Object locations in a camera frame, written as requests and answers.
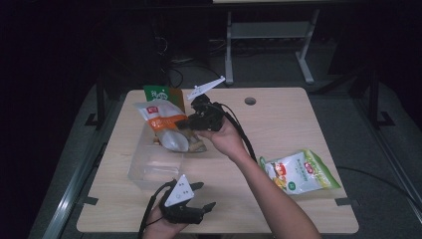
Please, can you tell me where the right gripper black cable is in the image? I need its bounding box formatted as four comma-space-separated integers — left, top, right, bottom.
212, 102, 259, 164

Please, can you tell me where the grey metal rail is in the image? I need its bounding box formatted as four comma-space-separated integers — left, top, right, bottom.
41, 99, 117, 239

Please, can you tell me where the tangle of black cables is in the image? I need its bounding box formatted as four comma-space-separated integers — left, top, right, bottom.
154, 35, 231, 90

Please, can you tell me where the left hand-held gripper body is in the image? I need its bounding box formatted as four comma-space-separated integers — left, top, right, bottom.
158, 174, 205, 225

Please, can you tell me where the clear plastic container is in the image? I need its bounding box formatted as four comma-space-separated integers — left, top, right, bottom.
126, 122, 186, 191

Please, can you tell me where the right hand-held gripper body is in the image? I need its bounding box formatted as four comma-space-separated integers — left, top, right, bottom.
186, 76, 228, 132

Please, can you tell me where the person's left hand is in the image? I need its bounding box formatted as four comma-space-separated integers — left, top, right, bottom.
141, 205, 189, 239

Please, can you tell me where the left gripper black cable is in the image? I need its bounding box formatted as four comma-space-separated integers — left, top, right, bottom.
137, 179, 177, 239

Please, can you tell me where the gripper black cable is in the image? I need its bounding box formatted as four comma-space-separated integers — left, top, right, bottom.
212, 102, 259, 164
137, 179, 177, 239

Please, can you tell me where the white metal stand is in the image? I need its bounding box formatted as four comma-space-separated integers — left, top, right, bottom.
224, 8, 320, 86

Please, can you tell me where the white and green snack packet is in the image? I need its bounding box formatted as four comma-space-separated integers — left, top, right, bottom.
258, 147, 342, 196

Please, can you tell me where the dark metal stand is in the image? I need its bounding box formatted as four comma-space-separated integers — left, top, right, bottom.
367, 69, 396, 129
84, 75, 107, 131

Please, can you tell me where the black floor cable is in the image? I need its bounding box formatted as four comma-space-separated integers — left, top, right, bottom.
335, 165, 422, 213

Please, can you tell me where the person's right hand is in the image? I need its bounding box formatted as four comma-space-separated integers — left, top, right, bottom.
194, 116, 249, 162

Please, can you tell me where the white and orange snack packet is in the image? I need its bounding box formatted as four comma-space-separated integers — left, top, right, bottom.
132, 99, 208, 154

